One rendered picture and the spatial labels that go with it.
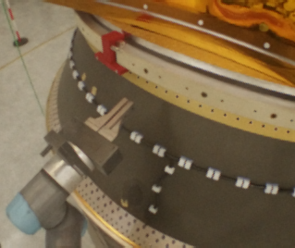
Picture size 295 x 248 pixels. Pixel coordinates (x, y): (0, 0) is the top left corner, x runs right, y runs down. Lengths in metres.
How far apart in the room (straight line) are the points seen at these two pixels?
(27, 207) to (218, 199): 0.49
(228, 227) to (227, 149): 0.25
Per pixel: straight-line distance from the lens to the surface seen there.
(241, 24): 0.54
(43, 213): 0.47
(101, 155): 0.45
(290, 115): 0.56
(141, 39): 0.64
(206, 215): 0.75
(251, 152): 0.64
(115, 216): 0.90
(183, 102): 0.62
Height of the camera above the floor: 2.04
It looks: 47 degrees down
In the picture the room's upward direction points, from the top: straight up
